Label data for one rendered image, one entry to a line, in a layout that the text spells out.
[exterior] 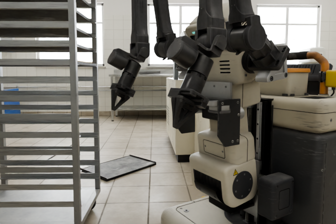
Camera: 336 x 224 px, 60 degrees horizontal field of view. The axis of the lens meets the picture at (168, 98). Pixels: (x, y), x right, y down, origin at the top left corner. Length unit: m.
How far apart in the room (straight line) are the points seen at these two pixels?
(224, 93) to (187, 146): 1.98
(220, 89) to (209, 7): 0.35
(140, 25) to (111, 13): 5.20
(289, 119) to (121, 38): 5.31
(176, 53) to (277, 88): 0.67
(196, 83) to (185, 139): 2.22
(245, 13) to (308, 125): 0.51
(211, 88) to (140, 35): 0.34
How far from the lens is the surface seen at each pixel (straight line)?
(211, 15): 0.80
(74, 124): 1.50
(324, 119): 1.17
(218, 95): 1.06
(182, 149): 2.98
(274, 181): 1.13
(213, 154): 1.17
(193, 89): 0.75
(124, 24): 6.29
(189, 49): 0.74
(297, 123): 1.20
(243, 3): 0.89
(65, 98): 1.52
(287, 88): 1.28
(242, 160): 1.11
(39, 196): 2.06
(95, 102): 1.92
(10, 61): 1.62
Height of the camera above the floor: 0.91
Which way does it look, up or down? 5 degrees down
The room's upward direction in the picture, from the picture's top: straight up
